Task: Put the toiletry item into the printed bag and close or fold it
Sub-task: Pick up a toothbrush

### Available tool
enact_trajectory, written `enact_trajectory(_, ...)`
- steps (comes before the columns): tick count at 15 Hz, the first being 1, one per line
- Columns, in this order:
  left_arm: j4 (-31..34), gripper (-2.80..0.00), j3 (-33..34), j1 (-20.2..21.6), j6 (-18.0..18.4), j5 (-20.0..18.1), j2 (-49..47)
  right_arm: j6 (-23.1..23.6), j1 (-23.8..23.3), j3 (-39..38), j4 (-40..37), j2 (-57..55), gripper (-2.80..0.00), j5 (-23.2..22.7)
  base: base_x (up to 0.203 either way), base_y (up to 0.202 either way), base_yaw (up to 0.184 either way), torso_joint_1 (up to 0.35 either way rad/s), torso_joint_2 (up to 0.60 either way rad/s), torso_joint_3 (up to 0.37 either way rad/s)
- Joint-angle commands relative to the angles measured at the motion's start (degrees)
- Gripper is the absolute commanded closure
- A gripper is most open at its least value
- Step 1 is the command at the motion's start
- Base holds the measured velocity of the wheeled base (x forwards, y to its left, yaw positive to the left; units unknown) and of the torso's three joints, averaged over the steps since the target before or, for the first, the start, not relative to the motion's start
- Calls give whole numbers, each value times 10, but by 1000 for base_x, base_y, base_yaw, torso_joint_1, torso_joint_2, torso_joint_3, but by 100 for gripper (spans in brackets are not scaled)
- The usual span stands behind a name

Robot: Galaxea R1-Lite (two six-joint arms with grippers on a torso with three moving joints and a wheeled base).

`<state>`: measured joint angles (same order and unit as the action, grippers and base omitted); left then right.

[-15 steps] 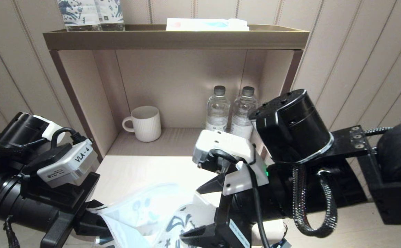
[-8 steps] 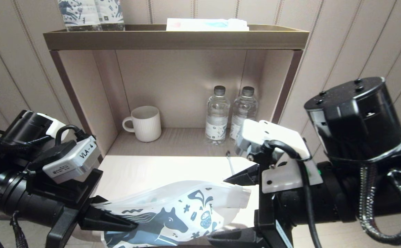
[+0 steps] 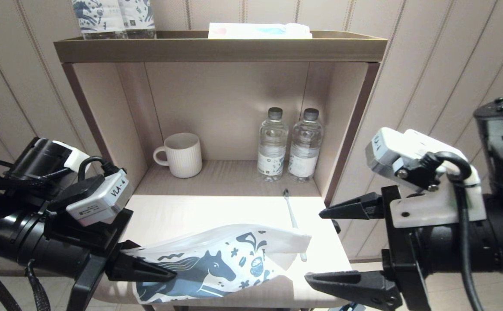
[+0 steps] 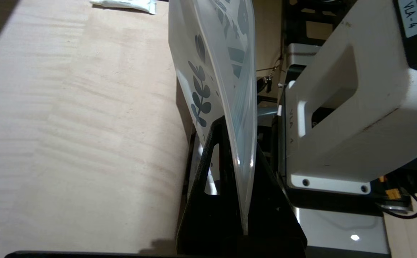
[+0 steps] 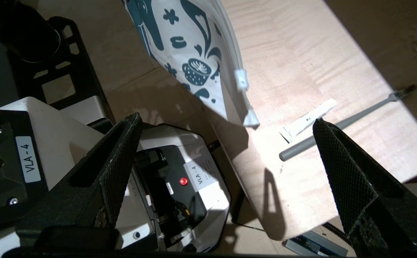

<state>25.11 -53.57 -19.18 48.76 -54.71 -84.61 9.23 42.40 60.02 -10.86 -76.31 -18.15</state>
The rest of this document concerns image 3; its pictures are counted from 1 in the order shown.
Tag beige wooden shelf cabinet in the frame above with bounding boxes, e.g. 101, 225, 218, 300
54, 30, 388, 311

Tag black left camera cable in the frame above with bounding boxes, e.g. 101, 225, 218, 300
78, 156, 120, 182

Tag grey white toothbrush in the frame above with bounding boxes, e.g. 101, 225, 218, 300
283, 189, 307, 262

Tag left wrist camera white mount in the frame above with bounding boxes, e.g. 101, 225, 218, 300
48, 140, 134, 227

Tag black camera cable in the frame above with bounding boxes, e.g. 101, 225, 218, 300
78, 156, 120, 182
424, 151, 485, 311

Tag white ribbed mug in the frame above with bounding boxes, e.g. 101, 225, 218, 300
153, 132, 203, 179

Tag patterned bags on top shelf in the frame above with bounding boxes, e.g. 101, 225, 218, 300
72, 0, 127, 40

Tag white blue horse print bag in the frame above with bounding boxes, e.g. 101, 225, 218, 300
122, 223, 312, 304

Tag black right camera cable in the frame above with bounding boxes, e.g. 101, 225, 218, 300
424, 151, 485, 311

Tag flat white blue packet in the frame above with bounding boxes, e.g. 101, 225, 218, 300
208, 23, 313, 40

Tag clear water bottle black cap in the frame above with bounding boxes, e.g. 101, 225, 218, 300
288, 108, 323, 183
257, 107, 288, 182

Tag braided left arm cable sleeve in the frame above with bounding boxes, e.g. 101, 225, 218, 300
0, 257, 51, 311

